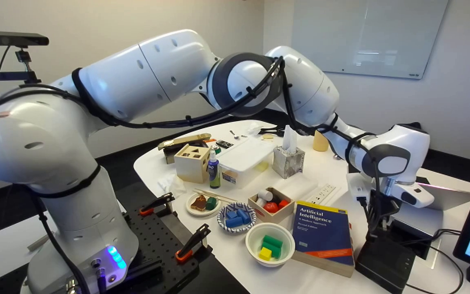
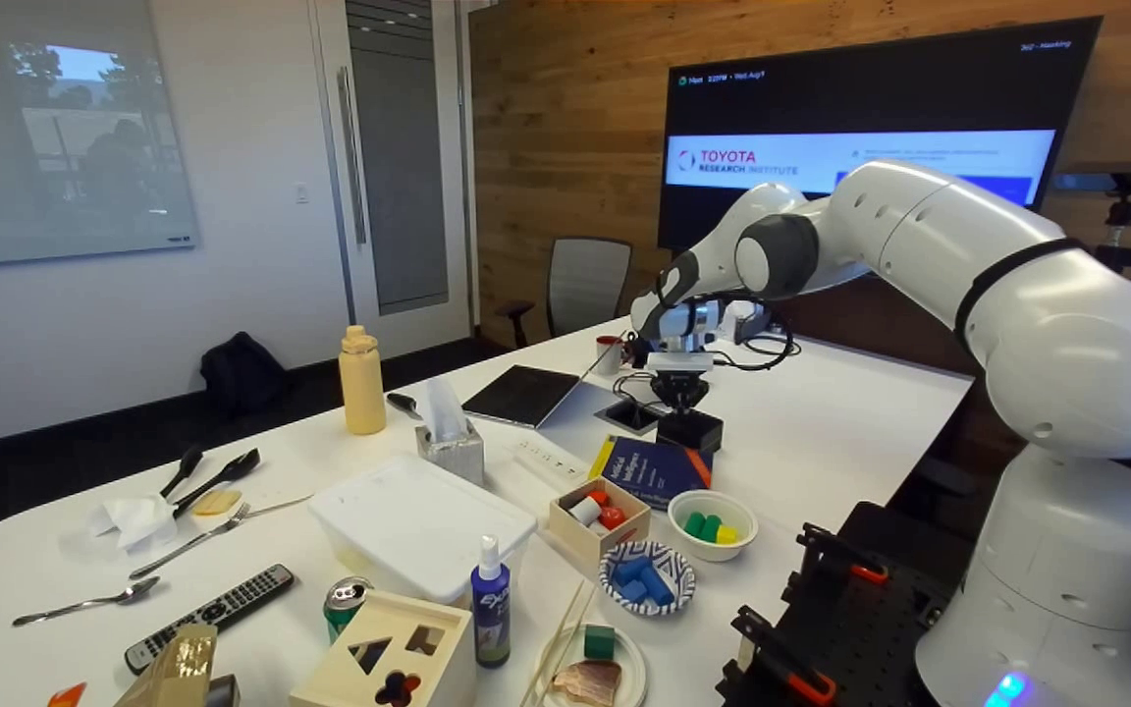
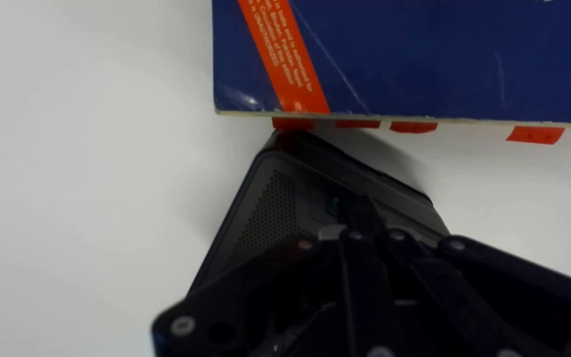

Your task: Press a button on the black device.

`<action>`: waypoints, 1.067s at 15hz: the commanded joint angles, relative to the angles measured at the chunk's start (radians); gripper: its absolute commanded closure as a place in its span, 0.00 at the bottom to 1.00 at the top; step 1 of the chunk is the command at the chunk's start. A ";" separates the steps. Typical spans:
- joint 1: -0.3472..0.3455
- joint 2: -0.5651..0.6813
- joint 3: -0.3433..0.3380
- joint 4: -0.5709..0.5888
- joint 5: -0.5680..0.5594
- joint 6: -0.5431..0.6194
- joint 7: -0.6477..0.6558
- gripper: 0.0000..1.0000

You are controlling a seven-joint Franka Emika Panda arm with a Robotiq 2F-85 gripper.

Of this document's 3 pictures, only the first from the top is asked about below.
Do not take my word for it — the black device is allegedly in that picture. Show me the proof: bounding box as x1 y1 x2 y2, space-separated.
355 234 417 294

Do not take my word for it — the white sheet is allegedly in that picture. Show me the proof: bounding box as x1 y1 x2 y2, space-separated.
0 212 58 281

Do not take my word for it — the black cable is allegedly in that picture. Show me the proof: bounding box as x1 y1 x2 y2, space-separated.
398 229 464 294

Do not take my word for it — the silver laptop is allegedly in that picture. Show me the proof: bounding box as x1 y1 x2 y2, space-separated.
389 181 470 262

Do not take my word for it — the white bowl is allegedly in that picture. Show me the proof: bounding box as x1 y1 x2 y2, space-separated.
245 222 296 268

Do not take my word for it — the white power strip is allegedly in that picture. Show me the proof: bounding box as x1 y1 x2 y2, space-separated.
306 183 338 206

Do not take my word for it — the blue patterned bowl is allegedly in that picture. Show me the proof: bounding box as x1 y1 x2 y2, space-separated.
217 202 257 234

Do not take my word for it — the whiteboard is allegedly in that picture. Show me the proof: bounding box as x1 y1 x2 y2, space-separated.
291 0 450 80

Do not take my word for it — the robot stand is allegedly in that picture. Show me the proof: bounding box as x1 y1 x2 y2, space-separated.
22 180 216 294

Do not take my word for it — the camera on mount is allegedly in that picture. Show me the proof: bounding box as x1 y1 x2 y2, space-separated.
0 30 50 103

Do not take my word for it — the blue spray bottle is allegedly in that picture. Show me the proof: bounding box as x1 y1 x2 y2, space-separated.
207 149 222 189

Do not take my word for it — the small white plate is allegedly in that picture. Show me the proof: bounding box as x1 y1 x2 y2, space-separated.
185 192 222 217

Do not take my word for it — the silver tissue box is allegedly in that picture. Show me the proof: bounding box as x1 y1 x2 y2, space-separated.
272 125 306 180

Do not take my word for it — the blue book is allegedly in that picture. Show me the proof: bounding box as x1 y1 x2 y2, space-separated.
291 200 356 278

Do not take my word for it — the black and orange clamp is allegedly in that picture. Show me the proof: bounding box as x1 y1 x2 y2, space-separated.
175 223 212 263
139 192 175 217

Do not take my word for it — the wooden shape sorter box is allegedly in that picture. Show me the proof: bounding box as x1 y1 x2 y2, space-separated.
173 143 211 184

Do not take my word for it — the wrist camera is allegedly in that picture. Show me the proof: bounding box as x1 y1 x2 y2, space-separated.
346 172 372 203

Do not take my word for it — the open wooden box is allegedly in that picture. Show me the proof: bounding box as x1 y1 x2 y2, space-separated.
248 187 296 225

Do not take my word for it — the white lidded plastic container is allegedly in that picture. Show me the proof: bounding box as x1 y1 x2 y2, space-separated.
217 136 277 189

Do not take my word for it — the beige cup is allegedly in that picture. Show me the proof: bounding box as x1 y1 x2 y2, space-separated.
313 129 330 152

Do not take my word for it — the clear plastic bag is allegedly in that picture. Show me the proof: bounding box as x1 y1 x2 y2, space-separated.
157 173 187 199

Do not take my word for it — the pair of wooden chopsticks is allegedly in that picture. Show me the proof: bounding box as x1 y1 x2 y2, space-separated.
192 188 238 204

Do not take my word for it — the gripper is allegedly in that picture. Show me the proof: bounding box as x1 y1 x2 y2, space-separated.
366 189 401 241

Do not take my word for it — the heap of blue blocks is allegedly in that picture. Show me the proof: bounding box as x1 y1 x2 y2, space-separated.
224 208 252 229

